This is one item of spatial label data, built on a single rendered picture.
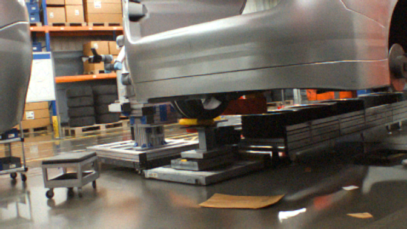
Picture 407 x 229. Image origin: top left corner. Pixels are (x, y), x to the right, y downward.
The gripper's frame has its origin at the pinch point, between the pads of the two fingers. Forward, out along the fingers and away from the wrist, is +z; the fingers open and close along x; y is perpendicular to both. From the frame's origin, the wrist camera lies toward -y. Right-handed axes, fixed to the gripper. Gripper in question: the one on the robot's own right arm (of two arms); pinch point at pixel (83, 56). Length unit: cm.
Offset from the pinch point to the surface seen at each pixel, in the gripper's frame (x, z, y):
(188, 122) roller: -93, -49, 60
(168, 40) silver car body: -169, 67, -14
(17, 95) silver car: -242, 219, 5
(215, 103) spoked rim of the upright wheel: -104, -77, 44
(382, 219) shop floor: -302, 35, 83
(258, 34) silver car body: -239, 74, -18
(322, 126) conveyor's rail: -179, -167, 69
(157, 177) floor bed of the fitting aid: -80, -21, 111
